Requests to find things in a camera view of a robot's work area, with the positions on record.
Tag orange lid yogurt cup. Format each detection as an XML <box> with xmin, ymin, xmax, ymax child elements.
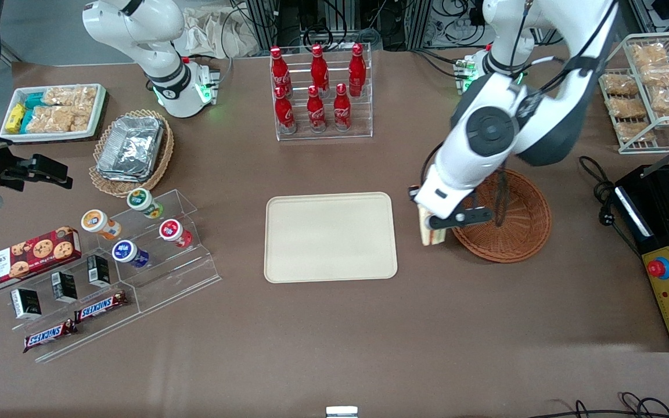
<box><xmin>80</xmin><ymin>208</ymin><xmax>122</xmax><ymax>240</ymax></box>

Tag black appliance yellow panel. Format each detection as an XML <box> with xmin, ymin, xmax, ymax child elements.
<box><xmin>613</xmin><ymin>165</ymin><xmax>669</xmax><ymax>352</ymax></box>

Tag clear rice cracker bag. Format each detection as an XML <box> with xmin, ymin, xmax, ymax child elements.
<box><xmin>70</xmin><ymin>104</ymin><xmax>93</xmax><ymax>132</ymax></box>
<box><xmin>26</xmin><ymin>105</ymin><xmax>73</xmax><ymax>134</ymax></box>
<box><xmin>43</xmin><ymin>85</ymin><xmax>98</xmax><ymax>107</ymax></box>

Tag beige plastic tray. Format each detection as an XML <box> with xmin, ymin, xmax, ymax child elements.
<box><xmin>263</xmin><ymin>192</ymin><xmax>399</xmax><ymax>284</ymax></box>

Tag stack of foil trays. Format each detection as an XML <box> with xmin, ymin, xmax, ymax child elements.
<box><xmin>96</xmin><ymin>116</ymin><xmax>166</xmax><ymax>183</ymax></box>

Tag aluminium frame with cables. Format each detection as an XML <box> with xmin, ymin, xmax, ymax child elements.
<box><xmin>242</xmin><ymin>0</ymin><xmax>489</xmax><ymax>52</ymax></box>

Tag white wire rack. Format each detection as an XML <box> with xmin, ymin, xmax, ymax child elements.
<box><xmin>598</xmin><ymin>31</ymin><xmax>669</xmax><ymax>155</ymax></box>

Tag red cola bottle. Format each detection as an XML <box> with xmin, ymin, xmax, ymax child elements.
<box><xmin>348</xmin><ymin>44</ymin><xmax>367</xmax><ymax>98</ymax></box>
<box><xmin>333</xmin><ymin>83</ymin><xmax>353</xmax><ymax>132</ymax></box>
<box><xmin>274</xmin><ymin>87</ymin><xmax>297</xmax><ymax>135</ymax></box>
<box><xmin>310</xmin><ymin>44</ymin><xmax>330</xmax><ymax>93</ymax></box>
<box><xmin>269</xmin><ymin>46</ymin><xmax>290</xmax><ymax>97</ymax></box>
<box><xmin>306</xmin><ymin>85</ymin><xmax>328</xmax><ymax>133</ymax></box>

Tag triangular sandwich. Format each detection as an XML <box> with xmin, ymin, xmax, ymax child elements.
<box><xmin>419</xmin><ymin>205</ymin><xmax>448</xmax><ymax>247</ymax></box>

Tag white rectangular snack dish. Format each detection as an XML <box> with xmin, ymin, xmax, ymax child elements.
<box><xmin>0</xmin><ymin>84</ymin><xmax>108</xmax><ymax>143</ymax></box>

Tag clear acrylic bottle rack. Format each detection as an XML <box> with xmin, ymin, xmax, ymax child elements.
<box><xmin>269</xmin><ymin>42</ymin><xmax>374</xmax><ymax>142</ymax></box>

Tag red lid yogurt cup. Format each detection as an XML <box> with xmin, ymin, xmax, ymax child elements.
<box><xmin>158</xmin><ymin>218</ymin><xmax>193</xmax><ymax>249</ymax></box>

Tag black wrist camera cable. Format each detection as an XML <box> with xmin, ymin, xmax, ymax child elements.
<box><xmin>420</xmin><ymin>0</ymin><xmax>620</xmax><ymax>228</ymax></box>

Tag oval light wicker basket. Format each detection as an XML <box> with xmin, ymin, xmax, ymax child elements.
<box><xmin>89</xmin><ymin>109</ymin><xmax>175</xmax><ymax>199</ymax></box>

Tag red Walkers cookie box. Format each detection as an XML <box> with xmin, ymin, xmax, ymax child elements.
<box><xmin>0</xmin><ymin>226</ymin><xmax>83</xmax><ymax>296</ymax></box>

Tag blue lid yogurt cup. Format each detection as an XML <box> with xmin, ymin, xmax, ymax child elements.
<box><xmin>111</xmin><ymin>239</ymin><xmax>150</xmax><ymax>269</ymax></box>

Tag small black carton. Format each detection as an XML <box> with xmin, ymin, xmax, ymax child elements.
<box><xmin>10</xmin><ymin>288</ymin><xmax>42</xmax><ymax>321</ymax></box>
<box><xmin>51</xmin><ymin>271</ymin><xmax>78</xmax><ymax>304</ymax></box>
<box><xmin>87</xmin><ymin>254</ymin><xmax>112</xmax><ymax>288</ymax></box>

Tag round brown wicker basket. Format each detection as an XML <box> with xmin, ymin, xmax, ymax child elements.
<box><xmin>452</xmin><ymin>168</ymin><xmax>553</xmax><ymax>264</ymax></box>

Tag black power cable plug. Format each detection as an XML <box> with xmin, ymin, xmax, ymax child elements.
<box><xmin>578</xmin><ymin>154</ymin><xmax>644</xmax><ymax>257</ymax></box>

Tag yellow snack packet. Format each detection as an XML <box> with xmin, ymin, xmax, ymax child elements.
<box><xmin>5</xmin><ymin>103</ymin><xmax>27</xmax><ymax>134</ymax></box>

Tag black floor cables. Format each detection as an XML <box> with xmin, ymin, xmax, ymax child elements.
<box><xmin>535</xmin><ymin>392</ymin><xmax>669</xmax><ymax>418</ymax></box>

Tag green lid yogurt cup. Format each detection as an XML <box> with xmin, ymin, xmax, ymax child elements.
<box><xmin>126</xmin><ymin>187</ymin><xmax>164</xmax><ymax>220</ymax></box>

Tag crumpled white plastic bag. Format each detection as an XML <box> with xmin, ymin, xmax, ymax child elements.
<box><xmin>173</xmin><ymin>5</ymin><xmax>261</xmax><ymax>59</ymax></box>

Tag clear acrylic stepped stand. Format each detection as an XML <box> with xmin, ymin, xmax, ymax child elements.
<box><xmin>95</xmin><ymin>188</ymin><xmax>222</xmax><ymax>315</ymax></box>
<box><xmin>8</xmin><ymin>254</ymin><xmax>142</xmax><ymax>364</ymax></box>

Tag Snickers chocolate bar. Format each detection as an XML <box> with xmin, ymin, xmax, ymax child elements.
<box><xmin>23</xmin><ymin>319</ymin><xmax>77</xmax><ymax>354</ymax></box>
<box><xmin>74</xmin><ymin>290</ymin><xmax>128</xmax><ymax>324</ymax></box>

